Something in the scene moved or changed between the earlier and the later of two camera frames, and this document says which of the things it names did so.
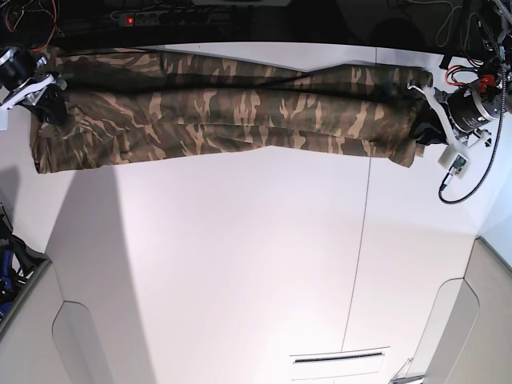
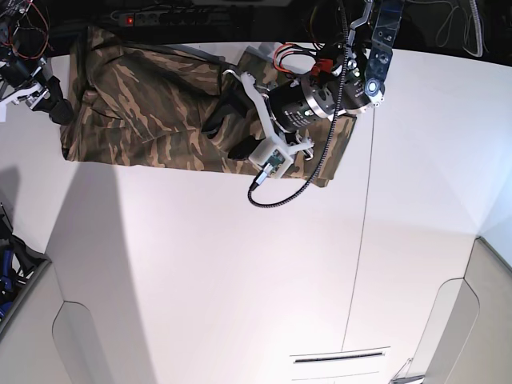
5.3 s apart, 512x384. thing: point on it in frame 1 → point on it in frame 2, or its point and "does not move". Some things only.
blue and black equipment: (18, 262) does not move
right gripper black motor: (468, 110) → (288, 108)
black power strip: (164, 18) does not move
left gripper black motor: (18, 66) does not move
